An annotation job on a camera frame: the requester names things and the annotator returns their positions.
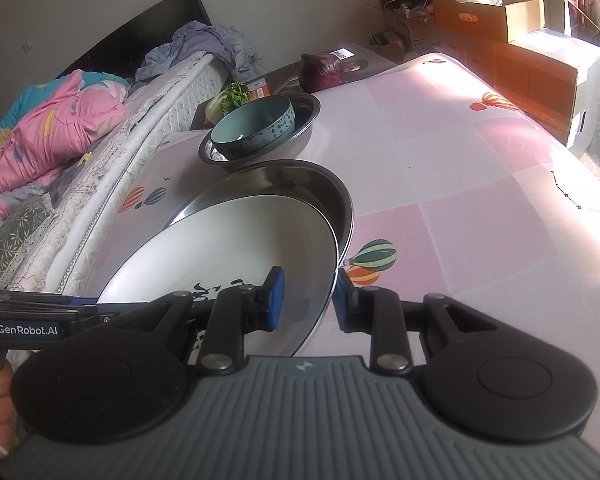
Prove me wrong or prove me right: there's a white ceramic plate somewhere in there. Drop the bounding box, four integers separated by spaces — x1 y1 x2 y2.
98 195 339 356

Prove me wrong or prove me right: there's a blue grey clothes pile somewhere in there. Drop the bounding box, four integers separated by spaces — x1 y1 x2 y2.
134 21 254 82

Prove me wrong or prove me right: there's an orange cardboard box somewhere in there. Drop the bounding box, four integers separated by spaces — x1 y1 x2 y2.
432 0 545 44

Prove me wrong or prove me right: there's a black headboard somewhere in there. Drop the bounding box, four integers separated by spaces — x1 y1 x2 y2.
59 0 212 79

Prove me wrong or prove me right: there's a large white orange box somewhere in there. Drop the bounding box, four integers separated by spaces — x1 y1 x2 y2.
440 29 600 157

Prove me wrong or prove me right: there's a white mattress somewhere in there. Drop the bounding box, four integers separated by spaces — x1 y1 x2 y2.
0 53 228 294

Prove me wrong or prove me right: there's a pink quilt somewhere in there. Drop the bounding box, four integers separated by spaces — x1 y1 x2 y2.
0 70 129 223

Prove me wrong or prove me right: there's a pink patterned tablecloth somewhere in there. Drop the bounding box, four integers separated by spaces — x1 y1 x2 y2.
59 52 600 376

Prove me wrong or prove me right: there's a steel plate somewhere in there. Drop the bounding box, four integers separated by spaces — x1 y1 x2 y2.
166 159 353 266

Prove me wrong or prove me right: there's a green leafy cabbage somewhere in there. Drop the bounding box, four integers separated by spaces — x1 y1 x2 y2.
204 81 250 125

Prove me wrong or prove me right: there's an open brown cardboard box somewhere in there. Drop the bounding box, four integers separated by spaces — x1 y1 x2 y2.
361 0 440 64

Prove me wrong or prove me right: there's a small steel bowl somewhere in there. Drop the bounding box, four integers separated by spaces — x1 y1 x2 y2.
198 92 321 170

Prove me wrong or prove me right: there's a teal ceramic bowl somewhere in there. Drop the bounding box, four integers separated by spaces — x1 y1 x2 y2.
210 96 296 160

